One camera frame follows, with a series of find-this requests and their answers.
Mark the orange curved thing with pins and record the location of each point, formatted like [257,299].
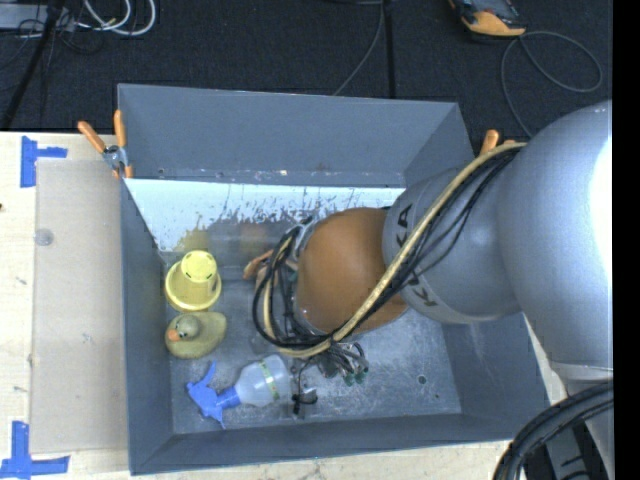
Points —
[255,266]

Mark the grey metal bin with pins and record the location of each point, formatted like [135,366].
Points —
[280,133]

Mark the clear spray bottle blue nozzle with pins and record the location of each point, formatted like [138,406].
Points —
[260,382]

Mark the pale flat board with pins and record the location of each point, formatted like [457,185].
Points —
[75,293]

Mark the yellow rubber duck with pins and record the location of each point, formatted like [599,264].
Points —
[196,335]

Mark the yellow plastic cup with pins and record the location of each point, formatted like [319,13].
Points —
[194,282]

